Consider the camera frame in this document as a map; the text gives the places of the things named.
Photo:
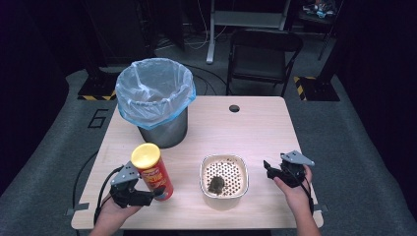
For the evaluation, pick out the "metal trash can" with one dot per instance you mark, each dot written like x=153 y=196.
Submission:
x=167 y=132

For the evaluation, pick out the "white perforated strainer bowl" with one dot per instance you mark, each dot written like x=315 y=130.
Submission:
x=226 y=173

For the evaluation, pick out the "translucent blue trash bag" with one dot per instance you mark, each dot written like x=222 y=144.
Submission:
x=154 y=88

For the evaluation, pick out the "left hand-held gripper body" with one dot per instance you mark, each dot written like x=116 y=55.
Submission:
x=126 y=188

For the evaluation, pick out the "red chips can yellow lid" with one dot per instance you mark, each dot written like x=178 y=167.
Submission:
x=155 y=177

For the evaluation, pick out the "person's left hand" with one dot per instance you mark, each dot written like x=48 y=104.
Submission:
x=113 y=213

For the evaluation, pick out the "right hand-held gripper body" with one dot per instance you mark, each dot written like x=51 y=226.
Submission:
x=292 y=170

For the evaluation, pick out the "person's right hand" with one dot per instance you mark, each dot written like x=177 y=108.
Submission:
x=298 y=196

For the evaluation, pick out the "black base with hazard stripes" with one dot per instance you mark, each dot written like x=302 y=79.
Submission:
x=98 y=88
x=319 y=88

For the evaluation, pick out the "dark shelf with items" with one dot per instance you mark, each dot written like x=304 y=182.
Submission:
x=319 y=13

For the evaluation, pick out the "white desk frame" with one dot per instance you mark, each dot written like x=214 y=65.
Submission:
x=244 y=19

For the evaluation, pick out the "dark food scraps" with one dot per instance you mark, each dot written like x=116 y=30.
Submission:
x=216 y=185

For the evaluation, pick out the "grey tape strip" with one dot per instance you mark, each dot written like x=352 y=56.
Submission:
x=321 y=207
x=78 y=207

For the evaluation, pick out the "black folding chair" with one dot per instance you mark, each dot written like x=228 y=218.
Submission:
x=259 y=62

